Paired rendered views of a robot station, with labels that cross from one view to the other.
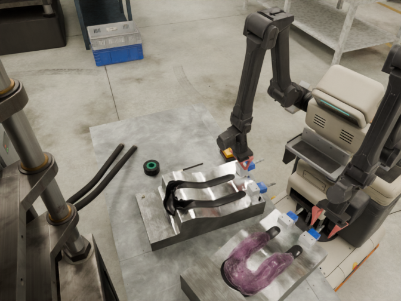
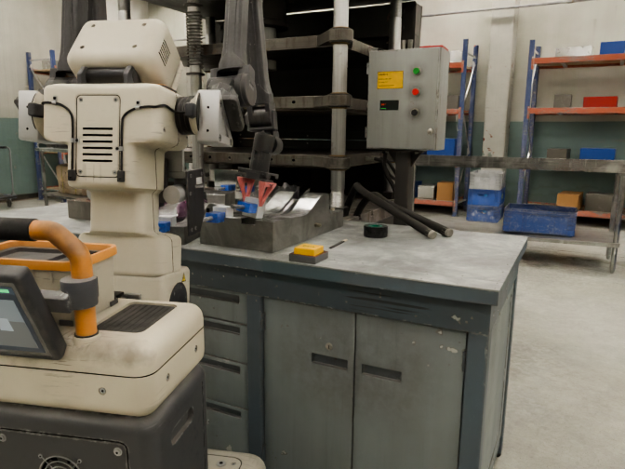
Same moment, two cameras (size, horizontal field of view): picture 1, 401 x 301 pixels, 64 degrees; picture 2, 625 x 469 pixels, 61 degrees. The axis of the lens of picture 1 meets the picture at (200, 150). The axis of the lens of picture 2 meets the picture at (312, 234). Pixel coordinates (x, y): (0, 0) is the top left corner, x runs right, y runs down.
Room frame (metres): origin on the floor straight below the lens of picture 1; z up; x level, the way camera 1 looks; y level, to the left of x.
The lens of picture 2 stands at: (2.25, -1.06, 1.14)
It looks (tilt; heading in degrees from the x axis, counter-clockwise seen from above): 11 degrees down; 139
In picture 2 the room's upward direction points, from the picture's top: 1 degrees clockwise
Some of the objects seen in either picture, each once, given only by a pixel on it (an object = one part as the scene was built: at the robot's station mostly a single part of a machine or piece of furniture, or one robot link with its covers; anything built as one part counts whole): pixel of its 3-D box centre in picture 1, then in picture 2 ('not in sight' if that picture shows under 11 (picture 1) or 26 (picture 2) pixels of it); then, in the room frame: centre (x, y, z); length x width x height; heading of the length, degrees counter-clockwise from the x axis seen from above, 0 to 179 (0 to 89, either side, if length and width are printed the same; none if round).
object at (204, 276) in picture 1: (257, 266); (178, 213); (0.56, -0.21, 0.86); 0.50 x 0.26 x 0.11; 129
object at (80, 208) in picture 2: not in sight; (101, 207); (0.12, -0.32, 0.84); 0.20 x 0.15 x 0.07; 112
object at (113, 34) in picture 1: (114, 34); not in sight; (3.88, 1.09, 0.28); 0.61 x 0.41 x 0.15; 109
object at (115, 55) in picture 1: (116, 48); not in sight; (3.88, 1.09, 0.11); 0.61 x 0.41 x 0.22; 109
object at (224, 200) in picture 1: (203, 192); (272, 200); (0.85, -0.02, 0.92); 0.35 x 0.16 x 0.09; 112
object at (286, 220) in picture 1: (292, 216); (159, 227); (0.78, -0.38, 0.86); 0.13 x 0.05 x 0.05; 129
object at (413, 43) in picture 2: not in sight; (306, 171); (-0.20, 1.03, 0.90); 1.31 x 0.16 x 1.80; 22
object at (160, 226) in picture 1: (199, 198); (278, 214); (0.86, 0.00, 0.87); 0.50 x 0.26 x 0.14; 112
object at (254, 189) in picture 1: (262, 187); (213, 217); (0.90, -0.27, 0.89); 0.13 x 0.05 x 0.05; 112
